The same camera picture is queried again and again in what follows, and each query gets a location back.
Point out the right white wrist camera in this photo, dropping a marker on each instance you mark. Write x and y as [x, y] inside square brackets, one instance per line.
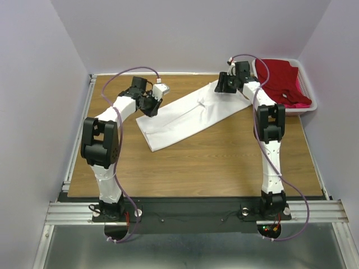
[232, 69]

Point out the aluminium front rail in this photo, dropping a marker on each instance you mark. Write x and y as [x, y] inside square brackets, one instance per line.
[330, 211]

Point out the aluminium rail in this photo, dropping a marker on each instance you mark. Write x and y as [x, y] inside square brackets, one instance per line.
[317, 170]
[330, 211]
[71, 164]

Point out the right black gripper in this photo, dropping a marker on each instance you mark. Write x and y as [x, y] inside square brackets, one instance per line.
[222, 78]

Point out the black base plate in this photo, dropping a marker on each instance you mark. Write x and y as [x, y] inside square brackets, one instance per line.
[190, 215]

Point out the aluminium right rail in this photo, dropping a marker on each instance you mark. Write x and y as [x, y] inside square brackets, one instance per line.
[317, 170]

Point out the aluminium left rail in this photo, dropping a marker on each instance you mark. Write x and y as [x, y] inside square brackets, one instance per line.
[71, 164]

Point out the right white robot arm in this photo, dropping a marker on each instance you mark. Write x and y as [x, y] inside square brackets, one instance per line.
[269, 129]

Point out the white plastic basket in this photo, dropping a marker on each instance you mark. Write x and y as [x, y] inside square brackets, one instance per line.
[262, 73]

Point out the red t shirt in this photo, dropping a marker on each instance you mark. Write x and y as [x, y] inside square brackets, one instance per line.
[281, 84]

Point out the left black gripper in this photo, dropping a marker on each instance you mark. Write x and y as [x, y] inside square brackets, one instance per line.
[154, 111]

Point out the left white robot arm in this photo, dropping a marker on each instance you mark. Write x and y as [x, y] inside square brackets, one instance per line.
[102, 136]

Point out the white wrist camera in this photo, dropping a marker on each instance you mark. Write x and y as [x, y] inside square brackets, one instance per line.
[232, 69]
[159, 90]

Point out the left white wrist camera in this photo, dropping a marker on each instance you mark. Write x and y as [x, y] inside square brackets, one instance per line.
[159, 90]

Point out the pink t shirt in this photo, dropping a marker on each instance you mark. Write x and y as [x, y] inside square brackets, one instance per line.
[299, 104]

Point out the white t shirt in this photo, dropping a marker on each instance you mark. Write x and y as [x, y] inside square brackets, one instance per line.
[189, 115]

